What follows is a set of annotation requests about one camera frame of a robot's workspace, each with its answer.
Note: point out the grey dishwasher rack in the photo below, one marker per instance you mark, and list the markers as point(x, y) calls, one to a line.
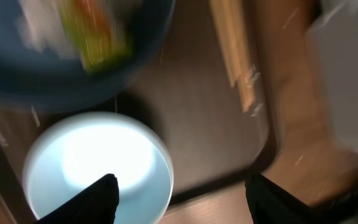
point(333, 38)

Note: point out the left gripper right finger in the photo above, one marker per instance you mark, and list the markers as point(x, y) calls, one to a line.
point(270, 204)

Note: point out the light blue bowl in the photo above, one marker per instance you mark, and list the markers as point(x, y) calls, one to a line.
point(77, 151)

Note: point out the dark blue plate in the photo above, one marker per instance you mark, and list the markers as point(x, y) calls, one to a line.
point(43, 81)

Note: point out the white tissue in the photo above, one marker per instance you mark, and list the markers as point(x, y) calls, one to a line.
point(40, 28)

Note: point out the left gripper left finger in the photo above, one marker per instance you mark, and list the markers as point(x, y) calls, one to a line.
point(97, 204)

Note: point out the dark brown serving tray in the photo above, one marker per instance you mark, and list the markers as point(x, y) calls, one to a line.
point(183, 94)

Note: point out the yellow green snack wrapper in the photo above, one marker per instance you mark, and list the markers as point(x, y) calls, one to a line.
point(102, 42)

